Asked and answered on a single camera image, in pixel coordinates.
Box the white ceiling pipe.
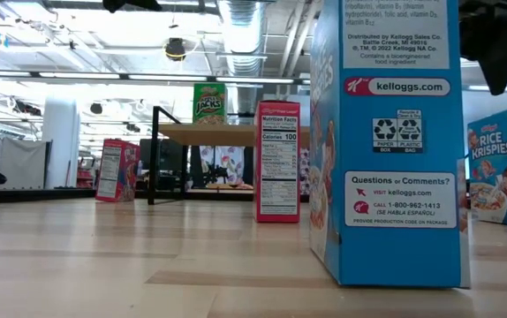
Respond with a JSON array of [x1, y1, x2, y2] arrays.
[[277, 0, 325, 79]]

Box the floral cloth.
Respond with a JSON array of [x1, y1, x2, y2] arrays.
[[199, 145, 246, 186]]

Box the short ceiling light strip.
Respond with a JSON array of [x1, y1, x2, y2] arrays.
[[465, 84, 507, 94]]

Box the purple dotted cloth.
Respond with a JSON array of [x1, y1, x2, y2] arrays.
[[299, 148, 312, 195]]

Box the black aluminium table frame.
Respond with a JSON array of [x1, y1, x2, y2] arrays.
[[0, 187, 312, 205]]

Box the black monitor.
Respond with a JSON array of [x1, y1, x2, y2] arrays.
[[137, 138, 185, 173]]

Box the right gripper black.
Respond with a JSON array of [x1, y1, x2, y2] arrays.
[[458, 0, 507, 105]]

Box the white column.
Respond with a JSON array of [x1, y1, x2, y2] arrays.
[[42, 86, 81, 190]]

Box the red cart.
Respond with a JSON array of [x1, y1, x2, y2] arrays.
[[76, 166, 98, 190]]

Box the blue Rice Krispies cereal box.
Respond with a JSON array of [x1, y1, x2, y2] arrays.
[[465, 104, 507, 229], [308, 0, 473, 290]]

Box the green Apple Jacks cereal box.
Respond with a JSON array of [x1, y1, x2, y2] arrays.
[[192, 82, 229, 126]]

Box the silver spiral air duct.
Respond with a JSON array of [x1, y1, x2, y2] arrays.
[[216, 0, 267, 115]]

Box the white partition cloth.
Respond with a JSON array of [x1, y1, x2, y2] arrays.
[[0, 138, 53, 190]]

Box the long ceiling light strip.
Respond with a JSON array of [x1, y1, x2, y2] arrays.
[[0, 69, 312, 85]]

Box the black hanging camera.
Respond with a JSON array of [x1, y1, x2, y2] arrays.
[[163, 37, 188, 63]]

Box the red Froot Loops cereal box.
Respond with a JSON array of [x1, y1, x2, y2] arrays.
[[95, 139, 141, 204], [253, 100, 302, 224]]

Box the wooden shelf with black legs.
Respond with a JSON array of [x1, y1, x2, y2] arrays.
[[147, 105, 312, 207]]

